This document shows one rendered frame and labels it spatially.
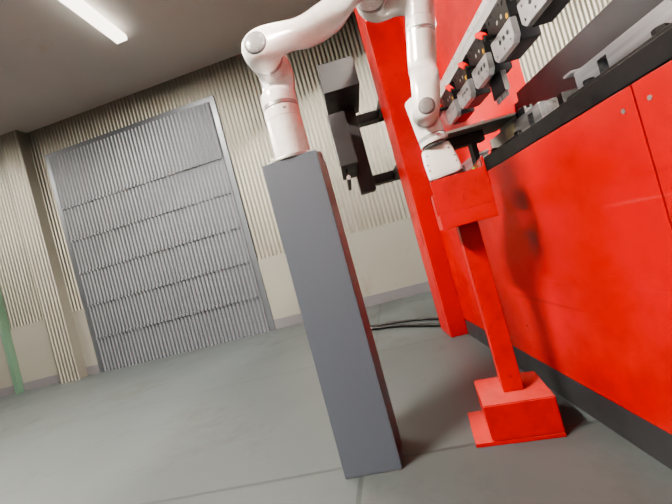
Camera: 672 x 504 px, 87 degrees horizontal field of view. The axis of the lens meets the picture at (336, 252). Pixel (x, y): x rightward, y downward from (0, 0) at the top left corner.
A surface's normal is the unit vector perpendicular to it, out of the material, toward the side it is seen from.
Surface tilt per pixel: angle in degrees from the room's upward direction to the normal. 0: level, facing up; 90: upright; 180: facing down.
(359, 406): 90
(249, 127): 90
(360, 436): 90
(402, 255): 90
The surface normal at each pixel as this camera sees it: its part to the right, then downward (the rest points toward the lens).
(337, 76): -0.06, 0.00
